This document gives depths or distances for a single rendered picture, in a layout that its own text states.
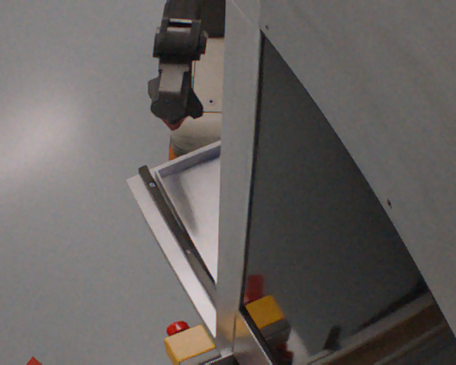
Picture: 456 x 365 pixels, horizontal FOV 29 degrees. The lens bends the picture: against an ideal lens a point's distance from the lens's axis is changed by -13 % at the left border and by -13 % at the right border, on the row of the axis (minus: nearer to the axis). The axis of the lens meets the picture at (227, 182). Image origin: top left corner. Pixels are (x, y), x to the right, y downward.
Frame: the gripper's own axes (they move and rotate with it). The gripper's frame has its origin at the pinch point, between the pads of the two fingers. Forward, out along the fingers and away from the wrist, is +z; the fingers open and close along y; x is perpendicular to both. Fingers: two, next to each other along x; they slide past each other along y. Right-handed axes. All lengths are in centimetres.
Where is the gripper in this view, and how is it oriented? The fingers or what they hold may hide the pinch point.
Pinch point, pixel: (174, 125)
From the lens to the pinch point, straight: 177.4
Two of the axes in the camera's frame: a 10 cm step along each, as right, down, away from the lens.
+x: 9.0, -3.5, 2.8
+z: -0.4, 5.6, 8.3
